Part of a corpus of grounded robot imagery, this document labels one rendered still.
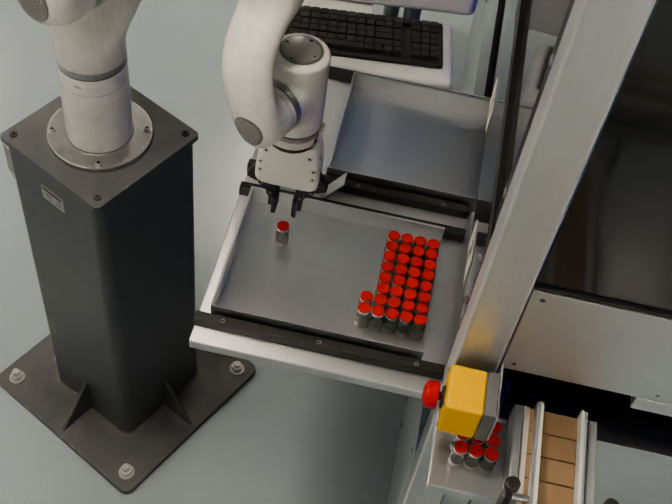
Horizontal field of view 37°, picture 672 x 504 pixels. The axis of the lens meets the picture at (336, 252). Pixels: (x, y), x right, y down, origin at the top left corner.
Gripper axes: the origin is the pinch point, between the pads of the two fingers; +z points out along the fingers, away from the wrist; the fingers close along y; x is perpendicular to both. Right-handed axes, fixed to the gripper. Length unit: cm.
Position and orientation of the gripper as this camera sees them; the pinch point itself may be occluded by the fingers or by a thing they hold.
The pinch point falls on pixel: (285, 200)
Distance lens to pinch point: 162.6
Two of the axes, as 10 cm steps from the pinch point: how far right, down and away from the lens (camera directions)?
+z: -1.1, 6.1, 7.8
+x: -1.9, 7.6, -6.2
